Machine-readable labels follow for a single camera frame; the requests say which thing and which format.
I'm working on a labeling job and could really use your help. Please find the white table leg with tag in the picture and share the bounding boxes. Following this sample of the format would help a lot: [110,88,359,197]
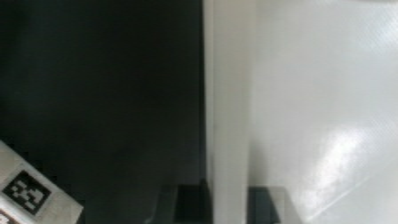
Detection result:
[0,141,83,224]

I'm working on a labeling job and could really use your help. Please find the white square table top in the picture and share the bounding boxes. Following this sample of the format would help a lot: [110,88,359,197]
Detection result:
[202,0,398,224]

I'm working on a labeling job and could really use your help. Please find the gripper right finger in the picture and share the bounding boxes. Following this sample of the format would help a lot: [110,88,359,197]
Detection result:
[247,186,297,224]

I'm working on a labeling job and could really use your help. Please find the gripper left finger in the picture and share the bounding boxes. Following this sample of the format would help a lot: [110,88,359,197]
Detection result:
[154,181,213,224]

